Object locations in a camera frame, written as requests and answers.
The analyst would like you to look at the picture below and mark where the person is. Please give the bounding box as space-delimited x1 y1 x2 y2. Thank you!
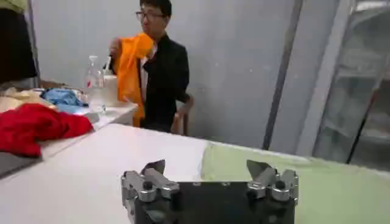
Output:
108 0 196 135

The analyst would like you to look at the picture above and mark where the wooden chair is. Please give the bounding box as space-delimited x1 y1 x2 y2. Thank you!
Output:
169 93 196 136

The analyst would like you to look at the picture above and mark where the red cloth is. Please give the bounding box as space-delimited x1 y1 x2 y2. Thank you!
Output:
0 102 94 158

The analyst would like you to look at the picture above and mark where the black hanging garment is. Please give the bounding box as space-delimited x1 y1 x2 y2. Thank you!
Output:
0 0 39 85

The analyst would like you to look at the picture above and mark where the pale green cloth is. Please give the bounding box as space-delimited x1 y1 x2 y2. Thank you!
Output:
200 141 390 224

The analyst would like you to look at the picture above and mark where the white cup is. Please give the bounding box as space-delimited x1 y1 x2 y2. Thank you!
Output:
102 74 119 108

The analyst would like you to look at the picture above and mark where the clear plastic bottle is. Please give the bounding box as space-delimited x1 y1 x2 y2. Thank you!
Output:
85 55 103 89

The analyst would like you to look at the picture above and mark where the cream cloth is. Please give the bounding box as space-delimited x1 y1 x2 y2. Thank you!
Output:
0 87 57 113

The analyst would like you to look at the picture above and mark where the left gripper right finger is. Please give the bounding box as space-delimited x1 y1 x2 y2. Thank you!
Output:
246 159 299 202

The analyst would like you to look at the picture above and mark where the small white side table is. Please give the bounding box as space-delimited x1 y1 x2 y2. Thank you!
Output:
0 87 140 178

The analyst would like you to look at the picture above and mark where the glass door cabinet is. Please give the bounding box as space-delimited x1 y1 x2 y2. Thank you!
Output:
296 0 390 172

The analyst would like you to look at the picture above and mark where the grey metal pole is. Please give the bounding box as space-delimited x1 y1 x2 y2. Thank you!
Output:
26 0 41 88

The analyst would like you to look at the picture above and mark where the blue cloth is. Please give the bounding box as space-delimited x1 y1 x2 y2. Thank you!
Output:
40 88 90 114

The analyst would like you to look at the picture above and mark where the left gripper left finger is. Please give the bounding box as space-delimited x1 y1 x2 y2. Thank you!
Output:
121 159 180 208

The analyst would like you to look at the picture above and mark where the person's right hand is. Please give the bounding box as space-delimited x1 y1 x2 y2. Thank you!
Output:
108 37 123 60

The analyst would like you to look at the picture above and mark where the grey vertical wall strip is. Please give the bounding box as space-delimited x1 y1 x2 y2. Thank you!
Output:
262 0 305 151

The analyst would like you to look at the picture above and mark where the orange cloth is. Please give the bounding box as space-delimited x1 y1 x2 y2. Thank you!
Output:
115 32 155 128

